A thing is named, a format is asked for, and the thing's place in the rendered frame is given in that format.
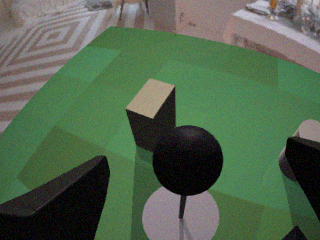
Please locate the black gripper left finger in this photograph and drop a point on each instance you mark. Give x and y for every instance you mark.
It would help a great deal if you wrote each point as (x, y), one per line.
(66, 208)

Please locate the black flat rectangular pad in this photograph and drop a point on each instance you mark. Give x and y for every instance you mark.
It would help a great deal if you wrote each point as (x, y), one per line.
(295, 234)

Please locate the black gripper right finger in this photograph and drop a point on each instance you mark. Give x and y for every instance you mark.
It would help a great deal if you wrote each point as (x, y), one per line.
(304, 157)

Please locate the french press coffee maker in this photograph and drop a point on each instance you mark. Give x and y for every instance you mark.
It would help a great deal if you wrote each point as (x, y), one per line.
(187, 161)

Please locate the black and beige box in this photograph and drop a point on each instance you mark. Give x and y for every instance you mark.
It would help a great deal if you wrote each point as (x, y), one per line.
(152, 113)

